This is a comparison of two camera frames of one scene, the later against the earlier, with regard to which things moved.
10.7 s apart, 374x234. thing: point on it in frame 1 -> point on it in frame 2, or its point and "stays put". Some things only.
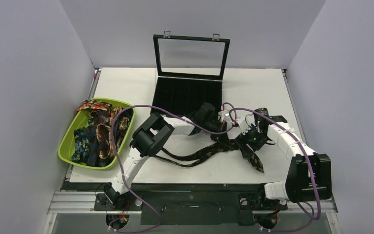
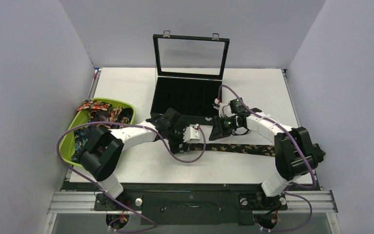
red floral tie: [95, 105] stays put
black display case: [190, 71] stays put
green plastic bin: [81, 119] stays put
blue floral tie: [82, 143] stays put
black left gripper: [221, 137] -> [175, 146]
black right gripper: [246, 142] -> [218, 129]
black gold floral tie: [196, 158] -> [239, 149]
